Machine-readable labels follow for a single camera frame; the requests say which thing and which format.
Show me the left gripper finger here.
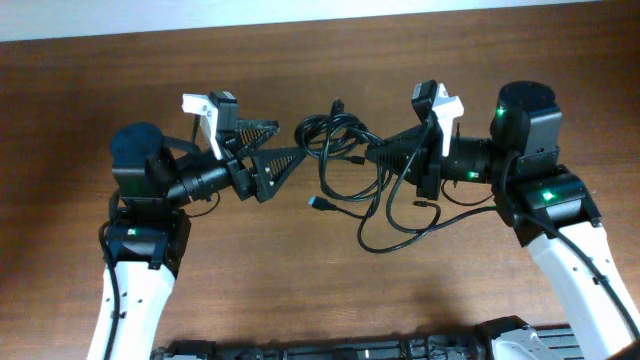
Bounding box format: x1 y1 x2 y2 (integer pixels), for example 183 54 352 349
251 147 307 190
227 120 280 158

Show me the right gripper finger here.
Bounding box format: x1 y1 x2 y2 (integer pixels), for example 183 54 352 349
365 139 425 184
385 125 425 146

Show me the thick black cable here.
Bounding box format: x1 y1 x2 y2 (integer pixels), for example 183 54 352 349
293 98 396 204

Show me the thin black cable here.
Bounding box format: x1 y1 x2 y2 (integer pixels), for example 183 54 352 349
344 154 444 255

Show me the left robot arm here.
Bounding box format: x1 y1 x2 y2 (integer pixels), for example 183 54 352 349
88 120 306 359

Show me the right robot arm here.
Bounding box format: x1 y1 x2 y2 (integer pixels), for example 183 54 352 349
365 80 639 359

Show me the right camera black cable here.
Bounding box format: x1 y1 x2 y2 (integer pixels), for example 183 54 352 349
384 117 640 341

